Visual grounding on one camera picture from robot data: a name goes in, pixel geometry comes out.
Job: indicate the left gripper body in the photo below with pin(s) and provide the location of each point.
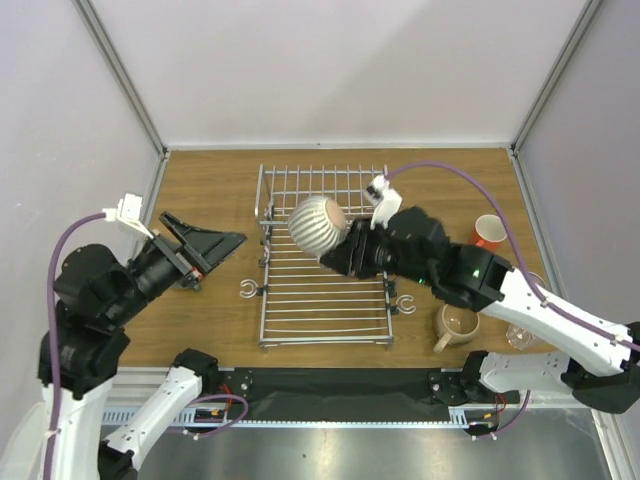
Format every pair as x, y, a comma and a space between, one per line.
159, 267

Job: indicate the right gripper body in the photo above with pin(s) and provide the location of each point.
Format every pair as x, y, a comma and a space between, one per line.
360, 248

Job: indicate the white ribbed mug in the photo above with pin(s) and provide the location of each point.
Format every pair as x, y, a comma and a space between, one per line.
317, 225

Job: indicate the beige ceramic mug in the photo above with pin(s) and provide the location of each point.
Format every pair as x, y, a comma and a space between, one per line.
454, 327

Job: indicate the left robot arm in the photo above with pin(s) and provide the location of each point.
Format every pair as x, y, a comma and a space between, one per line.
91, 297

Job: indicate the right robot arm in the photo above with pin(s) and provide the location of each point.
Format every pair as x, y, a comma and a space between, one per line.
595, 361

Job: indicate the orange mug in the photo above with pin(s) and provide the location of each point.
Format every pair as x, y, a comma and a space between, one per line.
488, 232

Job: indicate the black base mat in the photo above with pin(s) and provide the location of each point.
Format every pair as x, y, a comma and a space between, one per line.
339, 389

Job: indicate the steel tumbler cup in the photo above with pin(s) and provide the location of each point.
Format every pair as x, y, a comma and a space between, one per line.
538, 279

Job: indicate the clear glass cup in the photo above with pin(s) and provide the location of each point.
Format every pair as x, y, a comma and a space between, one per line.
520, 338

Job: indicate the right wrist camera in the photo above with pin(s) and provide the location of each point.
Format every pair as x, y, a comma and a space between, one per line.
385, 200

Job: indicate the white cable duct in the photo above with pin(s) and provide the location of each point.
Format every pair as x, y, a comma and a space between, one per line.
213, 415

